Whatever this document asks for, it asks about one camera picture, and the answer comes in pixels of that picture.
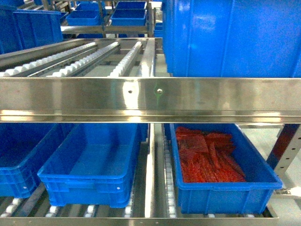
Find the steel shelf rack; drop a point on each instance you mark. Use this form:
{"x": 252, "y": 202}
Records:
{"x": 266, "y": 108}

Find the red parts pile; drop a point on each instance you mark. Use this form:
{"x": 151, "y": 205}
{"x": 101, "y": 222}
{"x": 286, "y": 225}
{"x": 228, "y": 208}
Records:
{"x": 206, "y": 157}

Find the blue bin with red parts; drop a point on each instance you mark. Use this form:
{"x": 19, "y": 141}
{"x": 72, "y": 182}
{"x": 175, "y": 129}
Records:
{"x": 249, "y": 197}

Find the large blue bin upper shelf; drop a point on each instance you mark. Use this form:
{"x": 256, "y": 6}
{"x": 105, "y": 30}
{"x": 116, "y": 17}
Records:
{"x": 232, "y": 38}

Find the empty blue bin middle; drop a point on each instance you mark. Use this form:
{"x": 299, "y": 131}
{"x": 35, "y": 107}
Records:
{"x": 95, "y": 164}

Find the blue bin left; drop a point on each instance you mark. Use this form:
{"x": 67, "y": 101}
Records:
{"x": 24, "y": 148}

